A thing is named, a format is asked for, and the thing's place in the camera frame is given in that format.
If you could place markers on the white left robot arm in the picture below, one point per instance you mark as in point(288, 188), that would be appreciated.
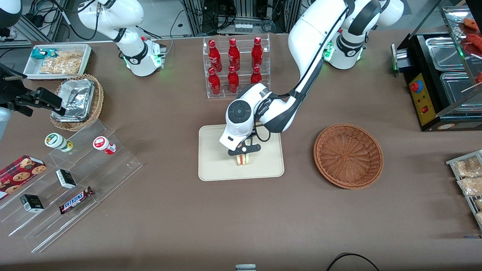
point(312, 30)

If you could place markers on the beige rectangular tray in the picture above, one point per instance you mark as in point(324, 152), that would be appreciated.
point(218, 165)

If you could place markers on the white power strip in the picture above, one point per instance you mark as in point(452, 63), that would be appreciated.
point(243, 27)

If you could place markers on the clear acrylic snack tray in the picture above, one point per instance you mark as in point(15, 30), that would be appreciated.
point(470, 199)

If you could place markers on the light grey left wrist camera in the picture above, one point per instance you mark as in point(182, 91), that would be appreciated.
point(231, 141)

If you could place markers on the layered sandwich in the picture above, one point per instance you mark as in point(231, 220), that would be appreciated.
point(244, 161)

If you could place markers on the small black carton box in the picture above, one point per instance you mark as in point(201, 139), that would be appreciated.
point(66, 179)
point(32, 203)

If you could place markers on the clear acrylic bottle rack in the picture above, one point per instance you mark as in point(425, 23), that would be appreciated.
point(244, 90)

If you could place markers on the red cola bottle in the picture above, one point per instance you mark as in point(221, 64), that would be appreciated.
point(256, 76)
point(257, 52)
point(214, 82)
point(234, 54)
point(215, 54)
point(233, 79)

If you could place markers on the black food warmer machine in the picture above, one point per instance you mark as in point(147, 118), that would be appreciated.
point(425, 101)

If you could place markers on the green sunflower lidded cup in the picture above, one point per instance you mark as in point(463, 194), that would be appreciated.
point(56, 141)

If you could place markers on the red sausage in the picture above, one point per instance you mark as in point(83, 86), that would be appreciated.
point(475, 39)

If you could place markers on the teal snack packet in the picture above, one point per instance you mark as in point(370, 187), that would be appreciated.
point(41, 53)

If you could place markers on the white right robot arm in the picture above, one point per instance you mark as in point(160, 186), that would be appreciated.
point(131, 49)

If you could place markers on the steel food pan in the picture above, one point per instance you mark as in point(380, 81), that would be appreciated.
point(455, 88)
point(444, 52)

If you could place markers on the clear bag of crackers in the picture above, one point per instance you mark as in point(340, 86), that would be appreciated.
point(467, 166)
point(60, 67)
point(71, 56)
point(470, 186)

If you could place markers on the large brown wicker basket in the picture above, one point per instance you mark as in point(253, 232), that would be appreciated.
point(348, 156)

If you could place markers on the clear acrylic tiered shelf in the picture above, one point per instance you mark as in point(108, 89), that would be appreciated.
point(113, 165)

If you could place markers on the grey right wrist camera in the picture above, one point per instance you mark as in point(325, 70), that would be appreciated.
point(3, 122)

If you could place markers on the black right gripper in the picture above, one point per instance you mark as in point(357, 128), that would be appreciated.
point(10, 91)

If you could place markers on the aluminium foil container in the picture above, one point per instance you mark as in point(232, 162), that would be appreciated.
point(75, 99)

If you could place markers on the white plastic snack tray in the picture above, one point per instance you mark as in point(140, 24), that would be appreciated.
point(32, 69)

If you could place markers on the small light wicker basket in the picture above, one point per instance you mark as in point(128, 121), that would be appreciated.
point(96, 101)

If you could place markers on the red tartan cookie box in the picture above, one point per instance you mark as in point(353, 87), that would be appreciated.
point(19, 175)

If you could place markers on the Snickers chocolate bar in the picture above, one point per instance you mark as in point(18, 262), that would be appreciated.
point(75, 200)

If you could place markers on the red lidded yogurt cup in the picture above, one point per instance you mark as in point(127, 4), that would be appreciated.
point(103, 145)

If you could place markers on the grey device with label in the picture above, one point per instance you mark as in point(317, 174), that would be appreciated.
point(245, 268)

